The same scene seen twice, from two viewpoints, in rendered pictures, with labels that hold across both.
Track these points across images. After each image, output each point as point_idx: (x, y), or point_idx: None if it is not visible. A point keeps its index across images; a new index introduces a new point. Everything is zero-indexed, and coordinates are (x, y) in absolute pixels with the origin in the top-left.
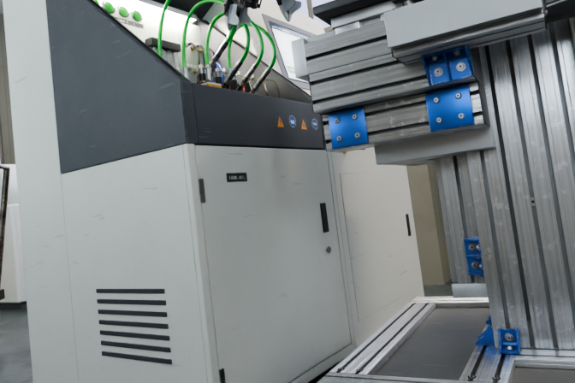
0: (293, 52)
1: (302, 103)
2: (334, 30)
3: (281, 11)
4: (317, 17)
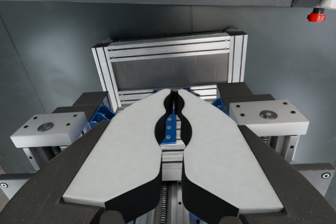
0: (18, 129)
1: (223, 5)
2: (35, 170)
3: (135, 103)
4: (9, 174)
